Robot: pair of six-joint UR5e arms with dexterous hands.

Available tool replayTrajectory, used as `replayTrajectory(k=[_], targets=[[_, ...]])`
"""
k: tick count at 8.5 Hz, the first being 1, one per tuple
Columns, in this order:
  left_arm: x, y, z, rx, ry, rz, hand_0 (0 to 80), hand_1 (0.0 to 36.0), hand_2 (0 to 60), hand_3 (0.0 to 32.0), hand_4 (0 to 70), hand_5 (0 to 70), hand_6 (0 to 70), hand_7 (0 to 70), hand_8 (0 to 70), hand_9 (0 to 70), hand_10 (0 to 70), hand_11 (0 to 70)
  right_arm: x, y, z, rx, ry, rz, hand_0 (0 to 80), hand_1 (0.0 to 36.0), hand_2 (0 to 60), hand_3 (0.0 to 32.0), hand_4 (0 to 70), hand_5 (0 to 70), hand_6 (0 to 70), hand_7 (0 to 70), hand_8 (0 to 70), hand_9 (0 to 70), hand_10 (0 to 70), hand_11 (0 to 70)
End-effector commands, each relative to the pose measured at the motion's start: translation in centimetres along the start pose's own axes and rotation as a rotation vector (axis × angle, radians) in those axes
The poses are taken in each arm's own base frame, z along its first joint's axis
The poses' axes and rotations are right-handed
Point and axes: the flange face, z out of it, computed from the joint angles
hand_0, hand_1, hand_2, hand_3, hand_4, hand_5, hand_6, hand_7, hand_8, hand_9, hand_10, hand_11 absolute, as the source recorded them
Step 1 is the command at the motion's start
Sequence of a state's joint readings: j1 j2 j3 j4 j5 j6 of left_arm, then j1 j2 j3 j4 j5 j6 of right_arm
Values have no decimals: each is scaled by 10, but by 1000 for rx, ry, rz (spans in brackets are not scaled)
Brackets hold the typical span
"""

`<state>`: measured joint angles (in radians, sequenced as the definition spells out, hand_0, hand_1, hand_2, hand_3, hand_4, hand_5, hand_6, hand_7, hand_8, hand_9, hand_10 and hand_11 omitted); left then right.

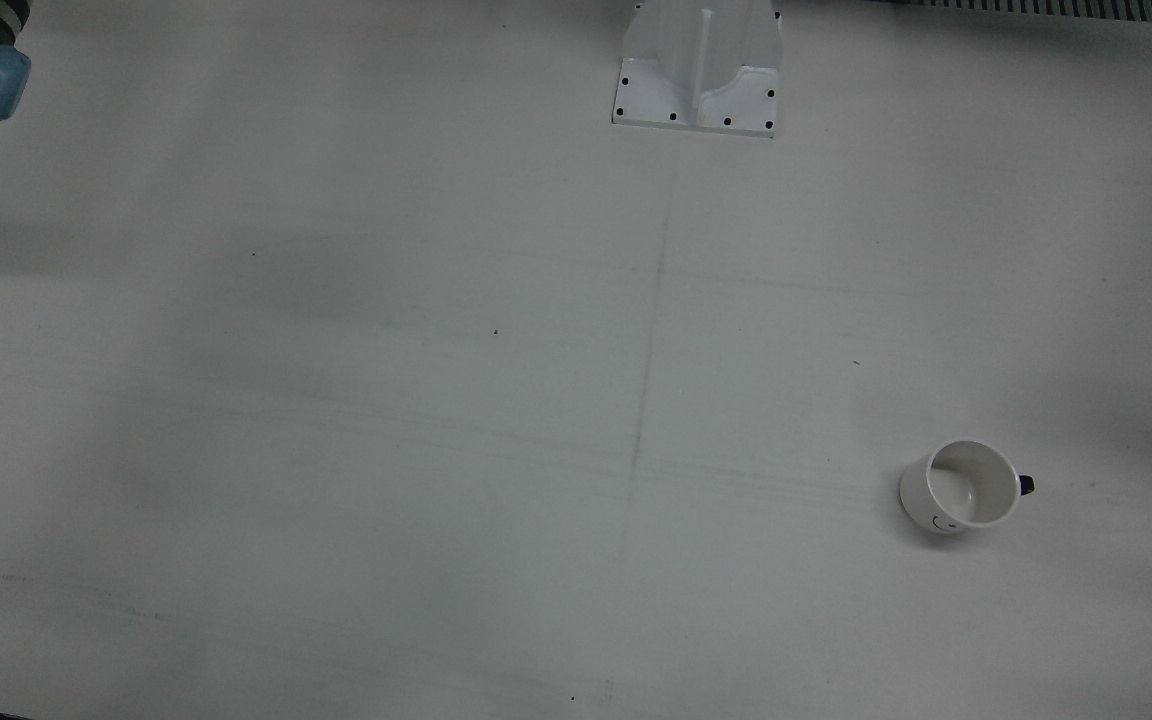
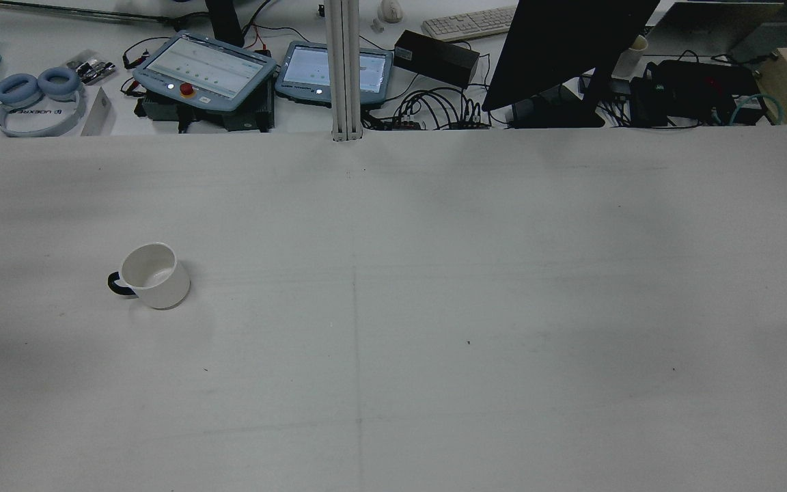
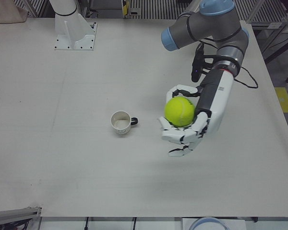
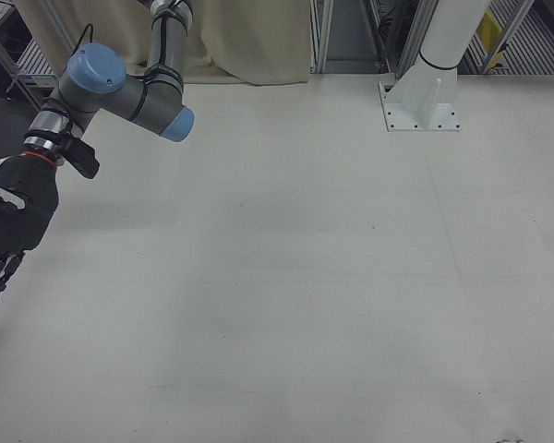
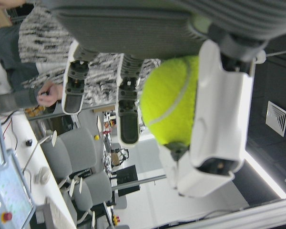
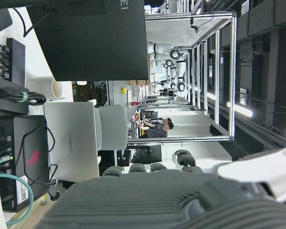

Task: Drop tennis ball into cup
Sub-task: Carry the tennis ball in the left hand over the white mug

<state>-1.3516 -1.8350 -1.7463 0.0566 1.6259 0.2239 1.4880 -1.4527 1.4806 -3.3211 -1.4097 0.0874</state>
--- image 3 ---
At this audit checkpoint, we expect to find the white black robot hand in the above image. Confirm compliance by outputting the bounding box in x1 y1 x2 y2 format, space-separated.
158 69 234 157

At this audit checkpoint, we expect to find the yellow green tennis ball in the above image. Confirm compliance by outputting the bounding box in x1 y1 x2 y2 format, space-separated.
164 97 196 127

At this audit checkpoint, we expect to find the yellow black tool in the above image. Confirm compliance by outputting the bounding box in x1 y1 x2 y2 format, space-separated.
121 0 131 16

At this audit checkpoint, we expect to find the blue grey robot joint cap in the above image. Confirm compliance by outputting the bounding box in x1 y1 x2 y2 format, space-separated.
188 217 228 230

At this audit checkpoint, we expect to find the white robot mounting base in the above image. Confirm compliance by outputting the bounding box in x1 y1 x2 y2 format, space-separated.
48 0 98 51

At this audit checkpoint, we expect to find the beige cloth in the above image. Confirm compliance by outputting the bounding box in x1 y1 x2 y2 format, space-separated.
0 0 28 24

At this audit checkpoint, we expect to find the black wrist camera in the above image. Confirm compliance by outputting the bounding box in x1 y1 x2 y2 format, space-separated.
191 43 205 83

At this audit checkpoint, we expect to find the white mug black handle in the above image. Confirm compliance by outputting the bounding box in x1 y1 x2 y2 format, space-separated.
110 110 139 136

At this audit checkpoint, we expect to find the aluminium frame profile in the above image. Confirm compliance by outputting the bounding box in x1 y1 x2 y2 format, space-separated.
0 206 42 230

